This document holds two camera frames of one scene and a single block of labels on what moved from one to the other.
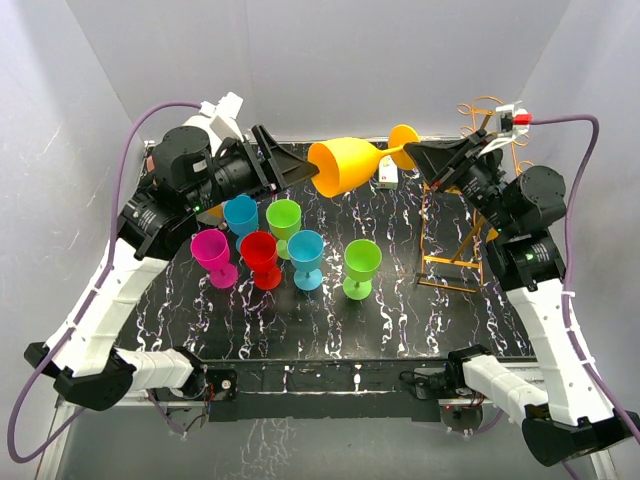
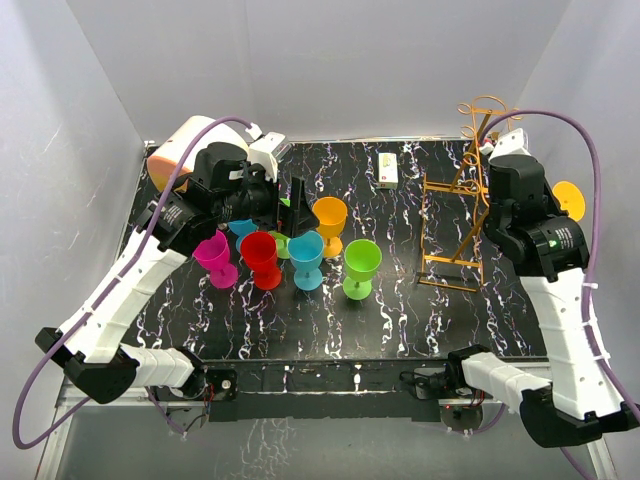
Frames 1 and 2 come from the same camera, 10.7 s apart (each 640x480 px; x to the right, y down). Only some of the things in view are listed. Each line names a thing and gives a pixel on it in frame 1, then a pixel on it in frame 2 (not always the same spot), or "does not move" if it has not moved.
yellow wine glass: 344,162 to 330,214
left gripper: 286,168 to 302,218
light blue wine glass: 305,248 does not move
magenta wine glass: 210,250 does not move
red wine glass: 259,252 does not move
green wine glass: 362,259 does not move
